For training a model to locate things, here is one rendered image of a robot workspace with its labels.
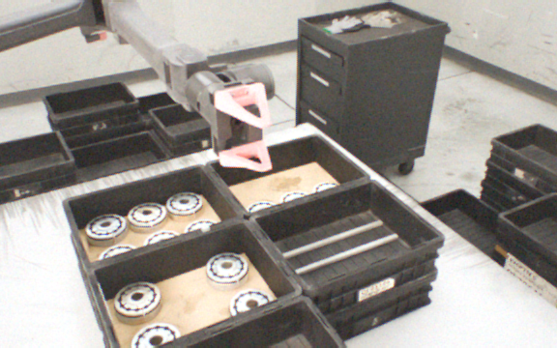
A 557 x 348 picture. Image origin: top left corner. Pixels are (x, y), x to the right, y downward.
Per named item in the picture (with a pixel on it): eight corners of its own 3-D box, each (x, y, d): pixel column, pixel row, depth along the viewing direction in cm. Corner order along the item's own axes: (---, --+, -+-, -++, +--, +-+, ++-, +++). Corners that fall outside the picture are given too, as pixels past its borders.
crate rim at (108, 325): (121, 375, 107) (119, 367, 105) (86, 275, 129) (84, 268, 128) (305, 301, 122) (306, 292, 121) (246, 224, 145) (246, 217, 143)
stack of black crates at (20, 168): (-6, 277, 238) (-38, 188, 214) (-15, 237, 260) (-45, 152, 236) (94, 246, 255) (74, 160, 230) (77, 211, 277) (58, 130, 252)
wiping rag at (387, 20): (374, 32, 282) (374, 25, 280) (348, 19, 298) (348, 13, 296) (419, 22, 293) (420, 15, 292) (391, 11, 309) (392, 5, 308)
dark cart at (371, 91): (336, 204, 305) (348, 44, 257) (293, 166, 338) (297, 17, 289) (421, 175, 330) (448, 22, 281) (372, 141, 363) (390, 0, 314)
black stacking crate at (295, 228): (304, 331, 128) (306, 294, 121) (248, 253, 150) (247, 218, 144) (440, 275, 143) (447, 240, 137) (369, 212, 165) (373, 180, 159)
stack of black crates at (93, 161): (94, 245, 255) (80, 182, 237) (78, 210, 277) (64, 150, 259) (178, 217, 272) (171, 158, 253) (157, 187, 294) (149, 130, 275)
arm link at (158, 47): (106, 36, 120) (97, -18, 114) (132, 31, 122) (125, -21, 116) (182, 118, 88) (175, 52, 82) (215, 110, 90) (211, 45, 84)
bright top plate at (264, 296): (239, 330, 122) (239, 328, 122) (223, 299, 130) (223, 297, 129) (281, 315, 125) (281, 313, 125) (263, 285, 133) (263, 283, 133)
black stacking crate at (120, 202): (94, 305, 134) (86, 269, 128) (70, 235, 156) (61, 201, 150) (246, 252, 150) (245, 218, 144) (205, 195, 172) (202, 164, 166)
